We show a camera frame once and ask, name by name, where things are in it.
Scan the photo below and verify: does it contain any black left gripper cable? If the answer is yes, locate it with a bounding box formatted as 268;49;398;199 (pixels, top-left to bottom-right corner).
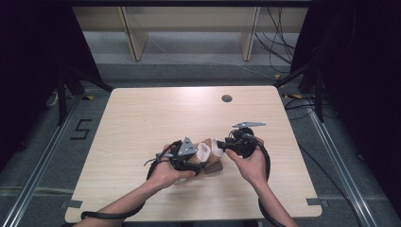
80;140;183;221

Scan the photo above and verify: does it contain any black curtain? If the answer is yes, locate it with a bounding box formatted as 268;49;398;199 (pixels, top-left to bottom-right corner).
289;0;401;218
0;0;103;171

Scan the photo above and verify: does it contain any black metal stand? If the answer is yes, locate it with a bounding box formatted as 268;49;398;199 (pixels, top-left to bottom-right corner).
56;64;115;127
273;58;326;123

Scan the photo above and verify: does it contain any black floor cable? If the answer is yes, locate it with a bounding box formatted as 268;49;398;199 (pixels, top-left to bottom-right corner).
284;94;363;227

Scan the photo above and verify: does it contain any person's right hand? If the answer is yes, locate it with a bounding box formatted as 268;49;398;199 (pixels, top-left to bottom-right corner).
224;136;269;187

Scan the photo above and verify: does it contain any thin white floor cable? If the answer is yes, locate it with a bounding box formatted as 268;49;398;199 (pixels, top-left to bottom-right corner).
147;37;276;80

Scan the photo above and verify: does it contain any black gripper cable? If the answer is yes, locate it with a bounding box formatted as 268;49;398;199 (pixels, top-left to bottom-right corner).
247;133;287;227
80;140;183;221

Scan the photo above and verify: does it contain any grey table corner bracket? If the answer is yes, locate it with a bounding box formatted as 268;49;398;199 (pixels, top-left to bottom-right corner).
305;197;329;208
61;200;83;209

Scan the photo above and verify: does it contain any bundle of black hanging cables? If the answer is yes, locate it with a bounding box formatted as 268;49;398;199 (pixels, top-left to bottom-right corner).
254;7;297;66

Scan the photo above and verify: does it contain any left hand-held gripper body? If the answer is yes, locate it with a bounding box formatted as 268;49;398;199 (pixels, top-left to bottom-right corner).
169;135;200;173

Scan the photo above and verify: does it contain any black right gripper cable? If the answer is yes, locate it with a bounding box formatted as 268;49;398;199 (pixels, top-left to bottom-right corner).
247;133;287;227

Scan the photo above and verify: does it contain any aluminium floor rail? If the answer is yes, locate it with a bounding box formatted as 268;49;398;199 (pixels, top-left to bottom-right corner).
0;94;83;227
305;102;377;227

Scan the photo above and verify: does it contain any person's left hand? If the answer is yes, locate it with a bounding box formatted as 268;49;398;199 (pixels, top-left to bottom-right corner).
146;159;197;191

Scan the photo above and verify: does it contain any brown sock with plain cuff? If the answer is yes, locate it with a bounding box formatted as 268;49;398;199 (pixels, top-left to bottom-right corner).
180;141;213;184

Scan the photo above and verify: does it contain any light wooden shelf unit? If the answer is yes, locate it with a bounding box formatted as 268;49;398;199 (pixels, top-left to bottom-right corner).
72;6;310;62

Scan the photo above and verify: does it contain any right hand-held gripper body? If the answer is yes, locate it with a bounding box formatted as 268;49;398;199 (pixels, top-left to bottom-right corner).
224;121;267;159

